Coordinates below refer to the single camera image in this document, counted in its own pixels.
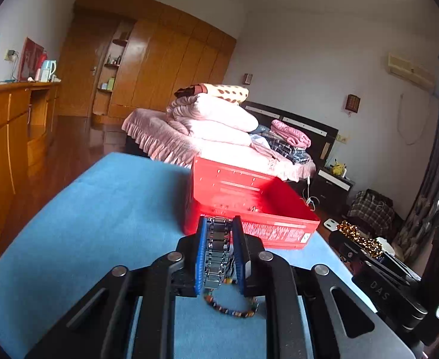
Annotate white power strip cable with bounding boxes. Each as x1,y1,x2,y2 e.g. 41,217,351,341
302,177,319,208

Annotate plaid folded clothes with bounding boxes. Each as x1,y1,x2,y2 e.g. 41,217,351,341
257,131,312,165

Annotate pink folded quilt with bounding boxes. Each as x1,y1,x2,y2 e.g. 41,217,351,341
166,93,259,146

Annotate pale electric kettle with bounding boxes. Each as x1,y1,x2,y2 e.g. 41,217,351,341
40,60,57,82

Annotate blue table mat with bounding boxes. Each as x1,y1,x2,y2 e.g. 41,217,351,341
0,152,377,359

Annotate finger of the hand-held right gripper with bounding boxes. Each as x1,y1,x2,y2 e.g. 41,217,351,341
382,254,422,285
329,230,366,272

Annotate bed with pink cover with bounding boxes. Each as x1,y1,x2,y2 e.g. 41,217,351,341
122,101,340,182

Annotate white paper roll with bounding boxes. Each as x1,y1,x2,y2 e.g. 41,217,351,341
376,236,394,257

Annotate plaid bag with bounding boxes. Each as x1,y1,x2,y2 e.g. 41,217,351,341
348,189,396,232

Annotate beige spotted blanket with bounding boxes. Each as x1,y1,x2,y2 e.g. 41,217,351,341
174,83,250,104

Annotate black nightstand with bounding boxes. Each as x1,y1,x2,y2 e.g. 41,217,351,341
311,168,356,214

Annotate cream air conditioner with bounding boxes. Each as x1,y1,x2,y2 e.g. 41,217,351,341
388,53,436,90

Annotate patterned curtain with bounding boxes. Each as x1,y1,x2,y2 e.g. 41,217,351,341
393,22,439,262

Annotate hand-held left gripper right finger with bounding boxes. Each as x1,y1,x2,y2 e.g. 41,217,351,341
233,215,415,359

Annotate red picture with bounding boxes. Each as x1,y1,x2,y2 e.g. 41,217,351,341
18,37,46,82

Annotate red metal box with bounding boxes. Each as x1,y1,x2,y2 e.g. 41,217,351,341
184,156,321,250

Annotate white wall cable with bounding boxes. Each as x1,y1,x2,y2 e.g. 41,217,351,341
397,93,439,146

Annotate wooden sideboard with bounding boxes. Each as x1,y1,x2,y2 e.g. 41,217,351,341
0,82,61,281

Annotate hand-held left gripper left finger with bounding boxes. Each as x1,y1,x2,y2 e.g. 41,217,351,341
25,216,209,359

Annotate pink folded garment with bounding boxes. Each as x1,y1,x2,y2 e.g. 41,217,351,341
271,120,312,148

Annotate wooden door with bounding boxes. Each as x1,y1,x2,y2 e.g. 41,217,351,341
57,26,104,116

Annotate wooden wardrobe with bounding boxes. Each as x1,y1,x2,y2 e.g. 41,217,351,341
72,0,237,120

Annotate silver metal link bracelet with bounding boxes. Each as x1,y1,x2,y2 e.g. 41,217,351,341
203,217,237,290

